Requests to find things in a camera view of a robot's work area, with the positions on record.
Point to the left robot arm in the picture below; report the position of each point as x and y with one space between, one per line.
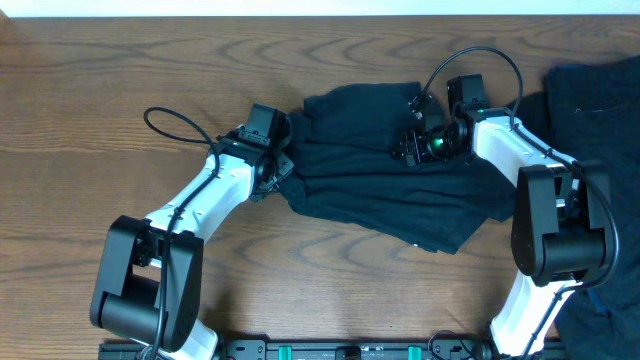
148 287

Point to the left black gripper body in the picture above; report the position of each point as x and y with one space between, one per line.
282 167

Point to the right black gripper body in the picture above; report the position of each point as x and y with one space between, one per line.
407 148

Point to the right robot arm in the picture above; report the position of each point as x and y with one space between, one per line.
563 238

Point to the dark teal t-shirt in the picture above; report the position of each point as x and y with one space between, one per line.
343 171

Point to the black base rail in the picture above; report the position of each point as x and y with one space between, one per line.
442 348

